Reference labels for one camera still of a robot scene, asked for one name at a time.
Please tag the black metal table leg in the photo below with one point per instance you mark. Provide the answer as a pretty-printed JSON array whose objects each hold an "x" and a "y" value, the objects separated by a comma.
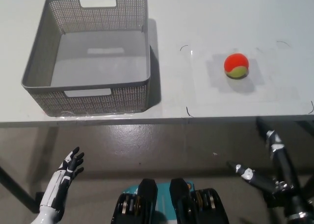
[{"x": 17, "y": 187}]

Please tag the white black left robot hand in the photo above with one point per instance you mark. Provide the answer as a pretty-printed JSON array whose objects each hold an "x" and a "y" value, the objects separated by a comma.
[{"x": 61, "y": 179}]

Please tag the black teal robot body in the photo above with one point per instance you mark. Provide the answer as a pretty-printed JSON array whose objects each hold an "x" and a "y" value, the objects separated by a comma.
[{"x": 147, "y": 204}]

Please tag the grey perforated plastic basket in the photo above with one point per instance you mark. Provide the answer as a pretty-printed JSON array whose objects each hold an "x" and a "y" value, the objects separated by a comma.
[{"x": 44, "y": 49}]

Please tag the orange and yellow tennis ball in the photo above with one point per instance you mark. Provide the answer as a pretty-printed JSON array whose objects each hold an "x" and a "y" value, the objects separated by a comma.
[{"x": 236, "y": 63}]

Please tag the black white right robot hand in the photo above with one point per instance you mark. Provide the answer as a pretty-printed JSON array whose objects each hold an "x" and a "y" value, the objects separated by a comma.
[{"x": 282, "y": 184}]

